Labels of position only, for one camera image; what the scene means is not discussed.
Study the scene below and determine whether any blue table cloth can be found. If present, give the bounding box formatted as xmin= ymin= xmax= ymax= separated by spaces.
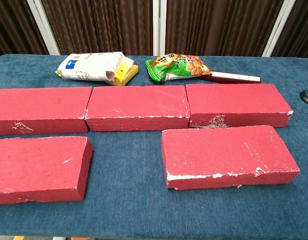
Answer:
xmin=0 ymin=53 xmax=308 ymax=238

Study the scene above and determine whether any dark brown pleated curtain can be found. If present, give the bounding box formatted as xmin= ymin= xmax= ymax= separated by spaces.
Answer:
xmin=0 ymin=0 xmax=48 ymax=61
xmin=165 ymin=0 xmax=284 ymax=57
xmin=271 ymin=0 xmax=308 ymax=59
xmin=41 ymin=0 xmax=154 ymax=56

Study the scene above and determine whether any yellow sponge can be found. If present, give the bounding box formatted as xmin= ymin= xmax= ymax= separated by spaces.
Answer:
xmin=105 ymin=57 xmax=140 ymax=87

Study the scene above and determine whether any white metal frame post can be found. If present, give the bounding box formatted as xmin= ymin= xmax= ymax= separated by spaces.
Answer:
xmin=152 ymin=0 xmax=167 ymax=56
xmin=261 ymin=0 xmax=296 ymax=58
xmin=27 ymin=0 xmax=61 ymax=56

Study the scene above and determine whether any white snack package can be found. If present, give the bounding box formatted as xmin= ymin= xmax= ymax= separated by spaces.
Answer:
xmin=55 ymin=51 xmax=134 ymax=83

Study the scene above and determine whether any green orange snack bag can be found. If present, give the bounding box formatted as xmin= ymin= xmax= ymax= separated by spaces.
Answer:
xmin=145 ymin=52 xmax=212 ymax=83

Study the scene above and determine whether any red foam brick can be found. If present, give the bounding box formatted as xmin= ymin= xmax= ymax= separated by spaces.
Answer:
xmin=85 ymin=85 xmax=191 ymax=132
xmin=0 ymin=86 xmax=92 ymax=136
xmin=161 ymin=125 xmax=300 ymax=191
xmin=185 ymin=83 xmax=293 ymax=129
xmin=0 ymin=136 xmax=94 ymax=206

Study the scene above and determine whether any red white flat box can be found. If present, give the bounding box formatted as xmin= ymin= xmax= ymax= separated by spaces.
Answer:
xmin=201 ymin=70 xmax=261 ymax=85

